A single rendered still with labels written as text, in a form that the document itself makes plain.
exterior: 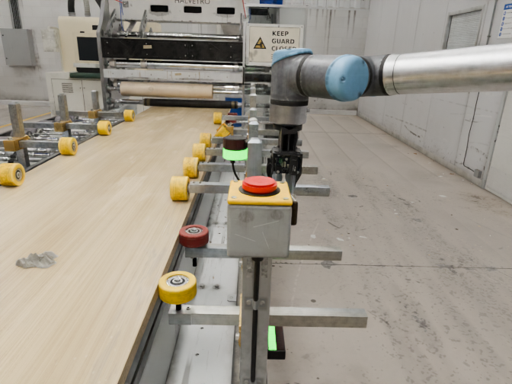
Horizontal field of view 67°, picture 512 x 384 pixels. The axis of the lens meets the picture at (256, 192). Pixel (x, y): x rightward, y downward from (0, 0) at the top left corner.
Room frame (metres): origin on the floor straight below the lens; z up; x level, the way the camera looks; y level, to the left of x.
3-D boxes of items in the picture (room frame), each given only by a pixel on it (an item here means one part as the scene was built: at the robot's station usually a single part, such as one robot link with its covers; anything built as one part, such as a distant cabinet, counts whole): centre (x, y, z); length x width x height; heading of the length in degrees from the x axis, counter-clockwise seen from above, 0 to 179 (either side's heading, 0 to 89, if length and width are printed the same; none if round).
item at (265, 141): (1.97, 0.02, 0.95); 0.50 x 0.04 x 0.04; 91
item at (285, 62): (0.94, -0.07, 1.32); 0.10 x 0.09 x 0.12; 45
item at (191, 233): (0.97, 0.17, 0.85); 0.08 x 0.08 x 0.11
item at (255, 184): (0.42, 0.00, 1.22); 0.04 x 0.04 x 0.02
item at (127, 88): (3.52, 0.61, 1.05); 1.43 x 0.12 x 0.12; 91
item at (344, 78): (0.87, -0.16, 1.33); 0.12 x 0.12 x 0.09; 45
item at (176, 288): (0.72, 0.16, 0.85); 0.08 x 0.08 x 0.11
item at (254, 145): (0.93, 0.01, 0.94); 0.04 x 0.04 x 0.48; 1
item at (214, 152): (1.72, 0.02, 0.95); 0.50 x 0.04 x 0.04; 91
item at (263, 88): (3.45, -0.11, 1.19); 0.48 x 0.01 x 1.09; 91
